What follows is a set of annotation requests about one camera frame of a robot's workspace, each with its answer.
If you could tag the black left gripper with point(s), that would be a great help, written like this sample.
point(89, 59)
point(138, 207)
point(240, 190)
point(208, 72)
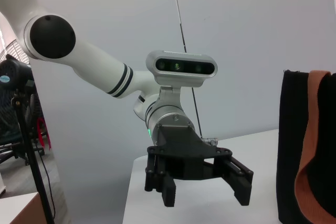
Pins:
point(181, 142)

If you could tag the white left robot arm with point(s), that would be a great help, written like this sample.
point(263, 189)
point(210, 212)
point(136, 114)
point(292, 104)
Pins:
point(92, 61)

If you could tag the black tripod stand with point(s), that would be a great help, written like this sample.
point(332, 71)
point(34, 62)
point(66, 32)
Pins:
point(31, 155)

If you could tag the wooden cabinet with white top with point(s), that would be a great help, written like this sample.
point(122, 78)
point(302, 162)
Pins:
point(23, 211)

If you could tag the black office chair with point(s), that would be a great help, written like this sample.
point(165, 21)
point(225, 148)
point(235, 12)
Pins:
point(15, 153)

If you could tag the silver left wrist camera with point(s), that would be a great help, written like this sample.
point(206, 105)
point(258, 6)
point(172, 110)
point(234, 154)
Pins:
point(183, 65)

